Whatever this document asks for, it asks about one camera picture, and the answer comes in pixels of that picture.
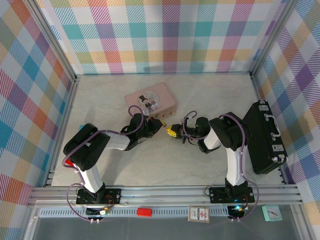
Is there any pink cartoon tin box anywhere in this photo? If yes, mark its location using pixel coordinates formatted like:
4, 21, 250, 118
124, 82, 178, 120

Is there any black briefcase with metal fittings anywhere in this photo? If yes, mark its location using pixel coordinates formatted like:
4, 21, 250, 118
241, 99, 289, 175

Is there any red rectangular brick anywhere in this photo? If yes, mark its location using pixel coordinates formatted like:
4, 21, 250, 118
136, 207, 153, 217

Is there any playing card deck box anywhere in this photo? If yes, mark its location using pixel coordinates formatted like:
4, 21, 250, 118
187, 205, 211, 223

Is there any black controller board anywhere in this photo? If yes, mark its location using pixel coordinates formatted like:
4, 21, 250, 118
86, 206, 111, 216
227, 205, 245, 216

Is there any mint green alarm clock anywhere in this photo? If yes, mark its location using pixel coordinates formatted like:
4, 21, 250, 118
261, 204, 283, 222

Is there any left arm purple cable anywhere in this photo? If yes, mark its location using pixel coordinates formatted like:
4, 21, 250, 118
63, 104, 148, 223

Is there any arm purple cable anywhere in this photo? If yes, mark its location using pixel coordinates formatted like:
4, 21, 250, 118
181, 111, 260, 223
63, 104, 148, 223

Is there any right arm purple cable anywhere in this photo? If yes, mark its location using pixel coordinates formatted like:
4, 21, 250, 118
181, 111, 260, 223

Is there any wide aluminium frame rail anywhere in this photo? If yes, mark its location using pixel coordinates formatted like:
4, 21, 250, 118
27, 185, 304, 208

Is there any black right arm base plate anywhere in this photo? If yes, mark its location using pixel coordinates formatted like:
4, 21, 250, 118
208, 187, 256, 204

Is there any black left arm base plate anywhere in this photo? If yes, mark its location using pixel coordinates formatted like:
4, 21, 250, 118
76, 188, 122, 206

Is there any slotted grey cable duct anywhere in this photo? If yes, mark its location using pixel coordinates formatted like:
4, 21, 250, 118
38, 208, 231, 218

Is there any aluminium frame post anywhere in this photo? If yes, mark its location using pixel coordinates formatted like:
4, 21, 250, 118
23, 0, 77, 83
249, 0, 299, 79

